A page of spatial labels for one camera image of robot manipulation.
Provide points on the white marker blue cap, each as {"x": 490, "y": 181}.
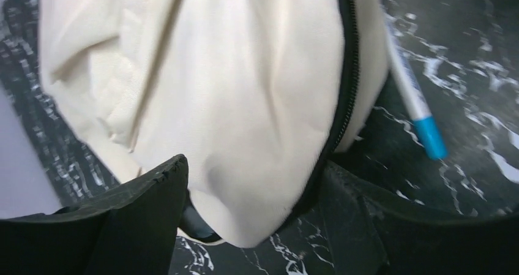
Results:
{"x": 413, "y": 97}

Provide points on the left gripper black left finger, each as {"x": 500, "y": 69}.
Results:
{"x": 130, "y": 229}

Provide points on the beige canvas backpack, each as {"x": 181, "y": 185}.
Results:
{"x": 254, "y": 93}

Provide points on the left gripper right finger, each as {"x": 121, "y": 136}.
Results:
{"x": 373, "y": 231}

